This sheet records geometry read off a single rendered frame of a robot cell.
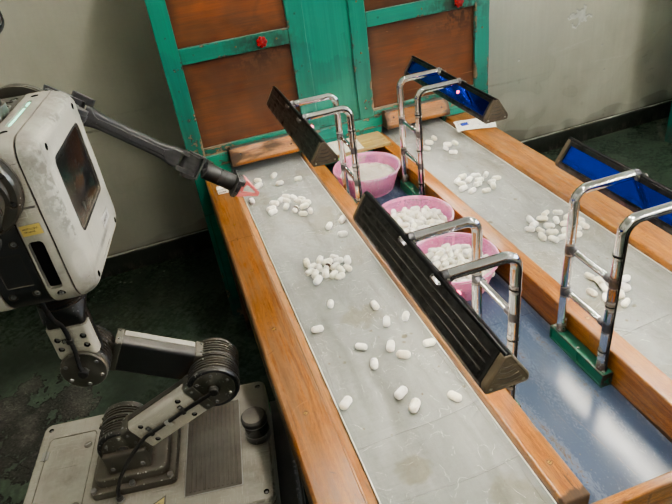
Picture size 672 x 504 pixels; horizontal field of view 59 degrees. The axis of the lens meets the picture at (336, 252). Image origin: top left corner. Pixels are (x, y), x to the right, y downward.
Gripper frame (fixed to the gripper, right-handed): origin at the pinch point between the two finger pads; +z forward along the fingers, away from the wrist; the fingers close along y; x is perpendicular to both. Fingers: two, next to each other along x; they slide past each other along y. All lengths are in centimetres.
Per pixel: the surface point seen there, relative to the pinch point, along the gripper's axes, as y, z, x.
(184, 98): 47, -27, -9
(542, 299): -77, 57, -28
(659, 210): -104, 38, -61
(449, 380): -94, 29, -5
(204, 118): 49, -17, -5
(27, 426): 19, -31, 137
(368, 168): 23, 44, -22
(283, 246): -18.6, 10.5, 7.5
